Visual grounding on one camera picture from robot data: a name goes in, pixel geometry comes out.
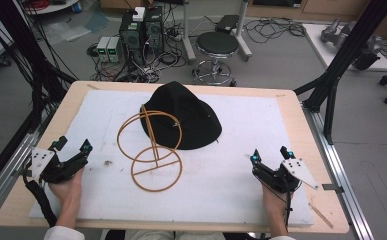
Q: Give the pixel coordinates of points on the flat black box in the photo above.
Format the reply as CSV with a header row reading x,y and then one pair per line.
x,y
227,24

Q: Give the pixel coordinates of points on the aluminium rail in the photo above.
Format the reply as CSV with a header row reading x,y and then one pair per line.
x,y
4,181
344,186

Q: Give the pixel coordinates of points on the white platform board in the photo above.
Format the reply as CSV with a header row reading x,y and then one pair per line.
x,y
317,46

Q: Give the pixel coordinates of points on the person's right hand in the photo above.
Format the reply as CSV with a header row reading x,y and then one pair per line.
x,y
276,201

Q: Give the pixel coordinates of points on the grey power supply unit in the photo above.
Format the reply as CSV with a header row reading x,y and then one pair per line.
x,y
115,48
102,48

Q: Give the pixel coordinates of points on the grey table leg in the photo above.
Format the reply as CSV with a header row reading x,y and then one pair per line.
x,y
243,33
188,36

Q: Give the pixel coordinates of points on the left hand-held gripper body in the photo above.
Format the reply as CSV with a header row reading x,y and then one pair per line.
x,y
42,161

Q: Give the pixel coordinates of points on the black hat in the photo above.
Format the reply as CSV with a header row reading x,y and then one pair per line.
x,y
187,116

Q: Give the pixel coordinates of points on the small white box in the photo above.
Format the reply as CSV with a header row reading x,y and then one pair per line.
x,y
139,14

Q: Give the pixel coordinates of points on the clear plastic sheet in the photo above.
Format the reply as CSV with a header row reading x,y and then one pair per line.
x,y
71,28

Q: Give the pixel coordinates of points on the grey metal bracket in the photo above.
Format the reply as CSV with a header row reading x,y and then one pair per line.
x,y
331,188

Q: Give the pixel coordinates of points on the black metal frame stand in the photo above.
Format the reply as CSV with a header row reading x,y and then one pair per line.
x,y
31,56
344,60

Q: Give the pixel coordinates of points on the person's left hand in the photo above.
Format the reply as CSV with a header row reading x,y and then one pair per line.
x,y
68,191

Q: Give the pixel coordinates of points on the round white table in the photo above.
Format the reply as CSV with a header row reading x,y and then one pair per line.
x,y
56,7

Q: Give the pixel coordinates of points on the white foam mat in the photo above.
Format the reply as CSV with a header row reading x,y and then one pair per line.
x,y
214,186

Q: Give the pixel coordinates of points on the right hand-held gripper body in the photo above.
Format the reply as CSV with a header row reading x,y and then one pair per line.
x,y
299,170

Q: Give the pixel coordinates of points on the black round stool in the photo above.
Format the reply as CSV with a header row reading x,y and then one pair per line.
x,y
217,43

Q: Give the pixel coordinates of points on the black computer tower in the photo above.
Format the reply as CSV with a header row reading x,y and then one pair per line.
x,y
154,30
131,36

